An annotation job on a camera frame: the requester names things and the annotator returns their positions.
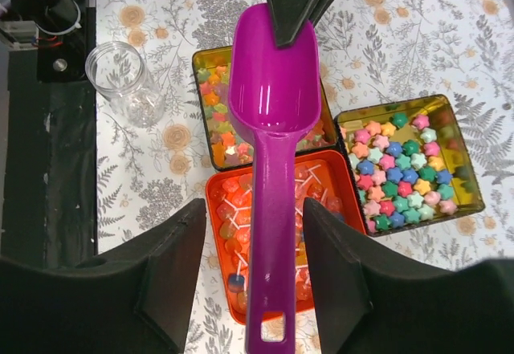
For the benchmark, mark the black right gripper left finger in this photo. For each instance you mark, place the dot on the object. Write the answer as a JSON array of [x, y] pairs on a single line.
[[135, 298]]

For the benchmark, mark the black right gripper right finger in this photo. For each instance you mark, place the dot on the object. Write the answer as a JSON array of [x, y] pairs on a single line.
[[371, 299]]

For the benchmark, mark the purple plastic scoop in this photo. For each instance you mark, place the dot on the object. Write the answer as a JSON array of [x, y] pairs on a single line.
[[274, 101]]

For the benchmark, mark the tin of translucent star candies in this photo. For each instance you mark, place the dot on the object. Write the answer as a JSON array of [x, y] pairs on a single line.
[[226, 148]]

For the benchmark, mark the tin of opaque star candies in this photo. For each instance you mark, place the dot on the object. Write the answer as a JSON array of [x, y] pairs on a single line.
[[409, 163]]

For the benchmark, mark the floral table mat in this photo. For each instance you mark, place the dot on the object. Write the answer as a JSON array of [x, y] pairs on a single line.
[[371, 52]]

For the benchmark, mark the orange tray of lollipops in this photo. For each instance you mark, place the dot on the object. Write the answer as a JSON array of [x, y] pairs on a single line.
[[323, 175]]

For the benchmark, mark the clear glass jar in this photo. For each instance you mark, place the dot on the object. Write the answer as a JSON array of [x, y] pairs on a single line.
[[119, 73]]

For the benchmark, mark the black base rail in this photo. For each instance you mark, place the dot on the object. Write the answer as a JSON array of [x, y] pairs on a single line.
[[48, 166]]

